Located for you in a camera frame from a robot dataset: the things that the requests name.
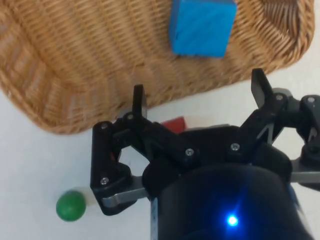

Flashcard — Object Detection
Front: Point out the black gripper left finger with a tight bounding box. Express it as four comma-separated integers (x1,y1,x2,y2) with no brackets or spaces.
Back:
89,84,201,216

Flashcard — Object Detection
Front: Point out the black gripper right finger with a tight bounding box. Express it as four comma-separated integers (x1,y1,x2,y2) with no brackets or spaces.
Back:
226,68,320,186

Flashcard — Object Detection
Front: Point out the wicker basket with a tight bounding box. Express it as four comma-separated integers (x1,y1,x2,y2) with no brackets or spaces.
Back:
0,0,315,135

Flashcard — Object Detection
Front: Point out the red block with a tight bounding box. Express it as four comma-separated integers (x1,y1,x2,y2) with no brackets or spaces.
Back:
161,116,189,133

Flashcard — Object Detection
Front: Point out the green ball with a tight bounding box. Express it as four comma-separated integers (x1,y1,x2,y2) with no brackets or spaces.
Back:
55,190,87,222

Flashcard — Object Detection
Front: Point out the blue cube block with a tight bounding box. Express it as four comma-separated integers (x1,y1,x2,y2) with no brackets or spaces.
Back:
168,0,238,59

